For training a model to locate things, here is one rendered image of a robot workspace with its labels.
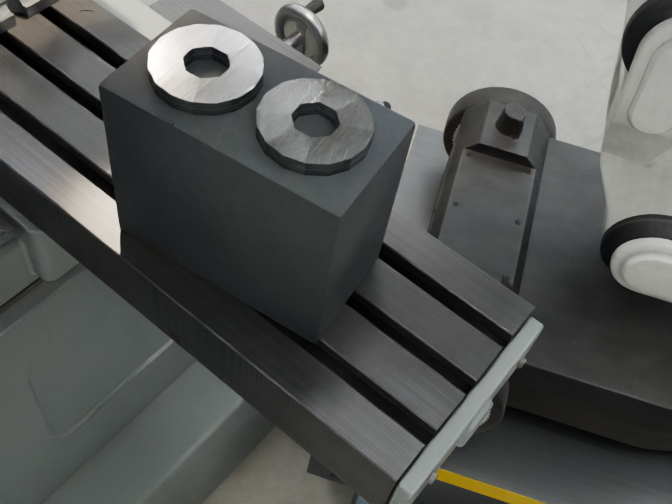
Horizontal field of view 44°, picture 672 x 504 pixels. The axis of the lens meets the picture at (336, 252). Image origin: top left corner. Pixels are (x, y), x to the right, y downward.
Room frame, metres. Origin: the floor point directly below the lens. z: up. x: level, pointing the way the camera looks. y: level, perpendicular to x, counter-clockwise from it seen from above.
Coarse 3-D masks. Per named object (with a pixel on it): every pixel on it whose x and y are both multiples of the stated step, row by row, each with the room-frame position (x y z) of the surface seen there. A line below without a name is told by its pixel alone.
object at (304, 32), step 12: (312, 0) 1.15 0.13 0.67; (288, 12) 1.13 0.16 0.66; (300, 12) 1.12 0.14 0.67; (312, 12) 1.12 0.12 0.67; (276, 24) 1.14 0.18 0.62; (288, 24) 1.14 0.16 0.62; (300, 24) 1.12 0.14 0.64; (312, 24) 1.10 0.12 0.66; (276, 36) 1.14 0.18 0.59; (288, 36) 1.11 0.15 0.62; (300, 36) 1.11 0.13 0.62; (312, 36) 1.11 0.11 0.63; (324, 36) 1.10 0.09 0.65; (300, 48) 1.12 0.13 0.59; (312, 48) 1.11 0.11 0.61; (324, 48) 1.09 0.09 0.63; (312, 60) 1.10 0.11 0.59; (324, 60) 1.10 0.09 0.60
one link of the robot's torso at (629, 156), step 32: (640, 64) 0.74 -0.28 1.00; (640, 96) 0.73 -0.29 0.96; (608, 128) 0.75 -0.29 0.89; (640, 128) 0.72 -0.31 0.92; (608, 160) 0.77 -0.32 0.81; (640, 160) 0.76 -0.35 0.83; (608, 192) 0.77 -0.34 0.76; (640, 192) 0.77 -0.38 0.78; (608, 224) 0.77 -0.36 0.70; (640, 224) 0.75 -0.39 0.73; (608, 256) 0.74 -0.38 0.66
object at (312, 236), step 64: (128, 64) 0.47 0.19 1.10; (192, 64) 0.49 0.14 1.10; (256, 64) 0.49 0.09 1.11; (128, 128) 0.43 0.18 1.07; (192, 128) 0.42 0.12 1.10; (256, 128) 0.42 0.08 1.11; (320, 128) 0.45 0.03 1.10; (384, 128) 0.46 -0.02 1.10; (128, 192) 0.44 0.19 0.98; (192, 192) 0.41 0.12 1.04; (256, 192) 0.39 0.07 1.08; (320, 192) 0.38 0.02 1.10; (384, 192) 0.44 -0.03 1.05; (192, 256) 0.41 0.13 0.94; (256, 256) 0.39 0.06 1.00; (320, 256) 0.37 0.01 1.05; (320, 320) 0.37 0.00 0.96
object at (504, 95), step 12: (468, 96) 1.12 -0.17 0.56; (480, 96) 1.10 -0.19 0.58; (492, 96) 1.10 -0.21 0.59; (504, 96) 1.10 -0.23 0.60; (516, 96) 1.10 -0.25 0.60; (528, 96) 1.11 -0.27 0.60; (456, 108) 1.10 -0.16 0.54; (528, 108) 1.08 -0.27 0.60; (540, 108) 1.10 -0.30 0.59; (456, 120) 1.09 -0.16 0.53; (552, 120) 1.10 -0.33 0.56; (444, 132) 1.09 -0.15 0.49; (456, 132) 1.08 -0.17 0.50; (552, 132) 1.08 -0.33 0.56; (444, 144) 1.09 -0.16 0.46
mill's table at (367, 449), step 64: (64, 0) 0.74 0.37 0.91; (0, 64) 0.62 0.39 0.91; (64, 64) 0.64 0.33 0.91; (0, 128) 0.54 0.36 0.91; (64, 128) 0.55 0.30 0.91; (0, 192) 0.51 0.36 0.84; (64, 192) 0.47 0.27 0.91; (128, 256) 0.42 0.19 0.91; (384, 256) 0.49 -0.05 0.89; (448, 256) 0.49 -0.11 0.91; (192, 320) 0.37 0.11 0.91; (256, 320) 0.38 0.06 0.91; (384, 320) 0.41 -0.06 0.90; (448, 320) 0.42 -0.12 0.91; (512, 320) 0.43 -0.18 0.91; (256, 384) 0.33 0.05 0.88; (320, 384) 0.33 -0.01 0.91; (384, 384) 0.34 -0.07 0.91; (448, 384) 0.35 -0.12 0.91; (320, 448) 0.29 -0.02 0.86; (384, 448) 0.28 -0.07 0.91; (448, 448) 0.30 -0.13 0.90
